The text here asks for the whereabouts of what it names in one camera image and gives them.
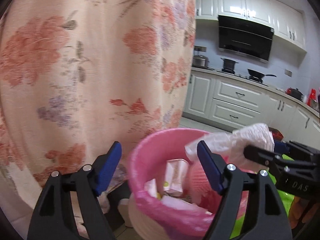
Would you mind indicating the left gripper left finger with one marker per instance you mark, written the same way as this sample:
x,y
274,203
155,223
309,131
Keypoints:
x,y
53,216

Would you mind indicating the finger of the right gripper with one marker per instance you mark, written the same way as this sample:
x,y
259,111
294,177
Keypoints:
x,y
297,151
266,158

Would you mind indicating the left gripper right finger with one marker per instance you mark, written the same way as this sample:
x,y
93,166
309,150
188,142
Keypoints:
x,y
227,180

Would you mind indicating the large white bag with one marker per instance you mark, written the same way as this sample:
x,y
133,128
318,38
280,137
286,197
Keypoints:
x,y
232,145

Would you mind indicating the white plastic packet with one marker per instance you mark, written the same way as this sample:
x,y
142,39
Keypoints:
x,y
175,174

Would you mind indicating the tall white foam stick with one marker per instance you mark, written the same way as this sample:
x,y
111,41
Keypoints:
x,y
151,188

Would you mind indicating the white foam block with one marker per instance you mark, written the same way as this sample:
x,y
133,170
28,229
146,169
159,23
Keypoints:
x,y
180,204

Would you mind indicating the yellow sponge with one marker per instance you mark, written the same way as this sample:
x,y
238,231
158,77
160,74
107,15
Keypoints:
x,y
160,195

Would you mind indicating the white lower kitchen cabinets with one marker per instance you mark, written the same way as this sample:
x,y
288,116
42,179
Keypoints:
x,y
232,102

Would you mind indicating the white kitchen cabinets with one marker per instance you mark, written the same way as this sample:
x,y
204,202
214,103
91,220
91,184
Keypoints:
x,y
287,23
232,102

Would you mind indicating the pink lined trash bin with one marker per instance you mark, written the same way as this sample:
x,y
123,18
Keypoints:
x,y
150,218

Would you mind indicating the white upper kitchen cabinets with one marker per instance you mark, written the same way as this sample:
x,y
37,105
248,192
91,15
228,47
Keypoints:
x,y
287,23

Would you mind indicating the operator hand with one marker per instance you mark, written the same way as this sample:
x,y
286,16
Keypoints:
x,y
296,210

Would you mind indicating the green cartoon tablecloth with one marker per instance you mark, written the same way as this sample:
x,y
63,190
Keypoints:
x,y
263,210

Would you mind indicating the red floor bin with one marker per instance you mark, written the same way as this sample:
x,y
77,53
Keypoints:
x,y
276,134

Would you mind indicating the red black casserole pot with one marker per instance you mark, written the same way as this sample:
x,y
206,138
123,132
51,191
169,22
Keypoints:
x,y
295,93

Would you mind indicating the black frying pan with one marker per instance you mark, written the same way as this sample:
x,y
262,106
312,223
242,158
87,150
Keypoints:
x,y
258,76

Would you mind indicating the black stock pot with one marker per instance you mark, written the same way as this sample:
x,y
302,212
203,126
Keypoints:
x,y
228,66

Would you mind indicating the steel pressure cooker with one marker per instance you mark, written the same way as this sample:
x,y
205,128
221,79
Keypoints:
x,y
200,61

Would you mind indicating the black range hood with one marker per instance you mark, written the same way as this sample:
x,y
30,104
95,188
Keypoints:
x,y
245,37

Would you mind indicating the floral peach curtain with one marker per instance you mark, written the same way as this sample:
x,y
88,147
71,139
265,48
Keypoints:
x,y
77,75

